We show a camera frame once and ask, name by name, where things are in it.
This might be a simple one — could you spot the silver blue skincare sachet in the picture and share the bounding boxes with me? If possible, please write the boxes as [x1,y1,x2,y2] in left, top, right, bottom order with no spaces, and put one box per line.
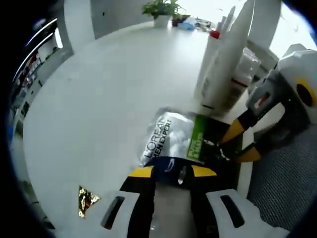
[138,107,199,191]

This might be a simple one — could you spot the white skincare bottle red band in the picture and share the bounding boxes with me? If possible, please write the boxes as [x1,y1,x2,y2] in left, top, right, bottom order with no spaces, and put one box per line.
[198,27,222,82]

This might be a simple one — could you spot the green black skincare sachet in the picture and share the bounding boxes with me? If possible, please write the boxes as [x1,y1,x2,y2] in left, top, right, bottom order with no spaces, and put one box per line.
[185,113,245,166]

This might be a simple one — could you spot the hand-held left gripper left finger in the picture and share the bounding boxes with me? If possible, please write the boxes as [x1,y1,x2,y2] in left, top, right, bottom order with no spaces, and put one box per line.
[99,165,156,238]

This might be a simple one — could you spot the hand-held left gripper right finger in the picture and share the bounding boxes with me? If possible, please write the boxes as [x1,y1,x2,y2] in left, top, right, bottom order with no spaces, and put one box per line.
[190,165,271,238]

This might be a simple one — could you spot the large white skincare tube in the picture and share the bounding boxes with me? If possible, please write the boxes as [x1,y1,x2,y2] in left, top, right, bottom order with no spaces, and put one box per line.
[194,0,256,117]

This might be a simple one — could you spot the blue plastic packet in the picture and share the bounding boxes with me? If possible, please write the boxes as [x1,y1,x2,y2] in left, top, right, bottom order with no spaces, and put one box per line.
[178,16,198,31]

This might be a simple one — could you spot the green plant in white pot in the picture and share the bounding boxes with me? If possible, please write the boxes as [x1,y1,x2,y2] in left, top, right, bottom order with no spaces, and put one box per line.
[141,0,187,27]

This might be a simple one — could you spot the gold foil skincare sachet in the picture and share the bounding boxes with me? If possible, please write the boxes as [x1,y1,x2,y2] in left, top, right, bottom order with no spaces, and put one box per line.
[75,185,102,219]

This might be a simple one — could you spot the white mesh office chair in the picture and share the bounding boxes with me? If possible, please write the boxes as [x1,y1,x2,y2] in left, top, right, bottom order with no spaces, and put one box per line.
[237,37,317,225]

